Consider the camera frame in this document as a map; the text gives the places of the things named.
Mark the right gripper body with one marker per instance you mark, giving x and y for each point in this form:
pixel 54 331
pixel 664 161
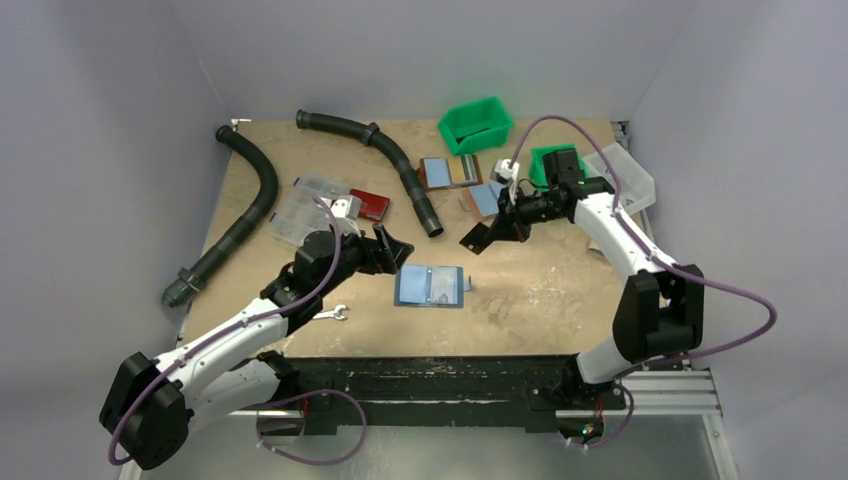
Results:
pixel 506 220

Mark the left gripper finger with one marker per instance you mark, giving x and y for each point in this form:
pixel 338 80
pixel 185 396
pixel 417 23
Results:
pixel 390 260
pixel 387 244

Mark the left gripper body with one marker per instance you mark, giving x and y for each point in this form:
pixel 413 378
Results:
pixel 377 250

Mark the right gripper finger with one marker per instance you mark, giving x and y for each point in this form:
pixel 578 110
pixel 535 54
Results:
pixel 518 208
pixel 505 226

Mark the dark grey card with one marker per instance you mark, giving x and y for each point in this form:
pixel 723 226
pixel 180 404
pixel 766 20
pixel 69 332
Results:
pixel 477 239

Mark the blue leather card holder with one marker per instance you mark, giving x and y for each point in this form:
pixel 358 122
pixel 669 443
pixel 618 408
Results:
pixel 412 287

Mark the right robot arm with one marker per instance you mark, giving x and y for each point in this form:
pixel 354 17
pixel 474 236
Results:
pixel 660 312

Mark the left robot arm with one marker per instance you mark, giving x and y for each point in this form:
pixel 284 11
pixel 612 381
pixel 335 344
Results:
pixel 155 404

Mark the red card case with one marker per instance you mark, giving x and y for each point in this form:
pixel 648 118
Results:
pixel 373 207

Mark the pink open card holder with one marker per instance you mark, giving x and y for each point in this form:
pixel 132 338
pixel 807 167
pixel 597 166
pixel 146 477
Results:
pixel 482 200

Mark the brown open card holder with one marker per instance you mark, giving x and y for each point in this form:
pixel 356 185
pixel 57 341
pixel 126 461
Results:
pixel 440 173

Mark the green bin right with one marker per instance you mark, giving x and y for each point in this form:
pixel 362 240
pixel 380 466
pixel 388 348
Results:
pixel 536 173

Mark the green bin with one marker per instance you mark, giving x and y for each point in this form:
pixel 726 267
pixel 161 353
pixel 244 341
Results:
pixel 475 126
pixel 536 173

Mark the silver open-end wrench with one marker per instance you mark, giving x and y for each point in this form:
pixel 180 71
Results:
pixel 337 313

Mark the clear plastic screw box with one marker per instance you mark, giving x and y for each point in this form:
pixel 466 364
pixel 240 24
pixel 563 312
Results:
pixel 299 215

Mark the white translucent bin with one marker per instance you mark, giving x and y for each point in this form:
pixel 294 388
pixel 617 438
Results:
pixel 637 185

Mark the green bin rear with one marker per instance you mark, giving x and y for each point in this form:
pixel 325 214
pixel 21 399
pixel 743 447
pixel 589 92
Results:
pixel 475 126

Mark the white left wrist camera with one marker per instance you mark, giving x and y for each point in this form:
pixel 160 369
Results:
pixel 345 210

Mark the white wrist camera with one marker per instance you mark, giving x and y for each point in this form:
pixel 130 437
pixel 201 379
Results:
pixel 506 173
pixel 345 210

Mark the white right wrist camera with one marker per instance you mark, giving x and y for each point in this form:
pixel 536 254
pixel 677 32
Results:
pixel 506 173

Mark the black table front rail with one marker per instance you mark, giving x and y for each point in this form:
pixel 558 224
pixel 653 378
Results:
pixel 537 393

